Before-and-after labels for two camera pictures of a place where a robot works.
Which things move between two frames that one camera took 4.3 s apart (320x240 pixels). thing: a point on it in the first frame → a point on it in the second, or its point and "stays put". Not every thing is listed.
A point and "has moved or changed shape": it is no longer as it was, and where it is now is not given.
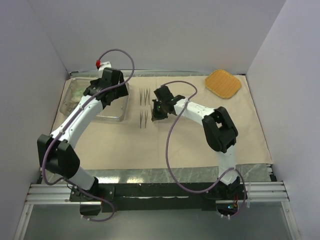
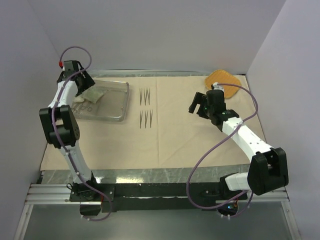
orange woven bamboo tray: (223, 84) stays put
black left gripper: (121, 91) → (88, 82)
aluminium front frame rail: (53, 194) stays put
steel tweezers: (145, 96) stays put
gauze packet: (77, 95) stays put
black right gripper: (155, 116) → (198, 99)
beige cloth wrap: (174, 140) stays put
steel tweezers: (151, 106) has moved or changed shape
